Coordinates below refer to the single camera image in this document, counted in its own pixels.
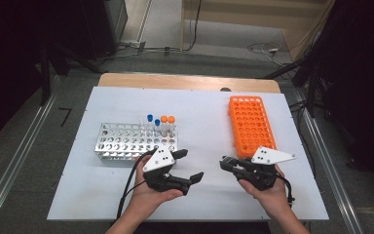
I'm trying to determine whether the grey floor cable bundle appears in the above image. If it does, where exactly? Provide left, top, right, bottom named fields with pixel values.
left=116, top=40, right=183, bottom=56

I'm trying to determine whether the orange-capped test tube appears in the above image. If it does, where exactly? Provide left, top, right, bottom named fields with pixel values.
left=168, top=115, right=176, bottom=137
left=160, top=115, right=169, bottom=137

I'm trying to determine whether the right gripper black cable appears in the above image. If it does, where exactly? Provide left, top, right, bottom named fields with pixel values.
left=276, top=172, right=296, bottom=208

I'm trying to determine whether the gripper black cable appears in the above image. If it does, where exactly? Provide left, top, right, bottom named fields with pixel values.
left=116, top=149, right=157, bottom=220
left=276, top=172, right=296, bottom=208

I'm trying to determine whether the aluminium floor rail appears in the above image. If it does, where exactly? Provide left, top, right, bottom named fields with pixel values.
left=0, top=76, right=61, bottom=234
left=300, top=106, right=366, bottom=234

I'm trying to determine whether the silver metal test tube rack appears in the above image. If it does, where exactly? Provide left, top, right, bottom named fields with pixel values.
left=93, top=121, right=179, bottom=167

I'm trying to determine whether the black tripod stand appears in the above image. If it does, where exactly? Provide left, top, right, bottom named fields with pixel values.
left=259, top=58, right=325, bottom=118
left=38, top=42, right=105, bottom=106

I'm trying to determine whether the person's dark clothing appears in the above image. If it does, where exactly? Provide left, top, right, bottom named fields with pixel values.
left=142, top=221, right=271, bottom=234

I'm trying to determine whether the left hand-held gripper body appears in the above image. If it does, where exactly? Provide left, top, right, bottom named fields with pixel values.
left=142, top=147, right=193, bottom=197

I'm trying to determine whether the white floor cable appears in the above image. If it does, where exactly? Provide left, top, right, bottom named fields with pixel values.
left=246, top=41, right=294, bottom=66

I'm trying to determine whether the person's right hand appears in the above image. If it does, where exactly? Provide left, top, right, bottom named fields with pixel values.
left=238, top=164, right=291, bottom=221

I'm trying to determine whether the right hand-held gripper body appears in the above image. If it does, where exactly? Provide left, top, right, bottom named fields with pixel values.
left=236, top=145, right=297, bottom=192

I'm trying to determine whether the dark grey cabinet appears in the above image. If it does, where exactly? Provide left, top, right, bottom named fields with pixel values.
left=81, top=0, right=130, bottom=61

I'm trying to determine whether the black power cable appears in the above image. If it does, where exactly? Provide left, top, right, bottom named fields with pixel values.
left=184, top=0, right=203, bottom=53

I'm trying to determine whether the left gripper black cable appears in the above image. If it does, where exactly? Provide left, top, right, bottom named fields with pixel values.
left=116, top=149, right=157, bottom=220

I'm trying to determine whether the person's left hand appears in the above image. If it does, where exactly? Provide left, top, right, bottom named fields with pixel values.
left=128, top=154, right=184, bottom=216

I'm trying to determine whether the light wooden cabinet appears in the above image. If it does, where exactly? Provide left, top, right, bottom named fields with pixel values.
left=179, top=0, right=335, bottom=61

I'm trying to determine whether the black curtain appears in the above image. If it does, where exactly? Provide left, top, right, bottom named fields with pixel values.
left=318, top=0, right=374, bottom=196

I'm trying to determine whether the orange plastic test tube rack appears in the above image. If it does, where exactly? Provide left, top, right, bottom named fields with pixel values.
left=228, top=95, right=278, bottom=160

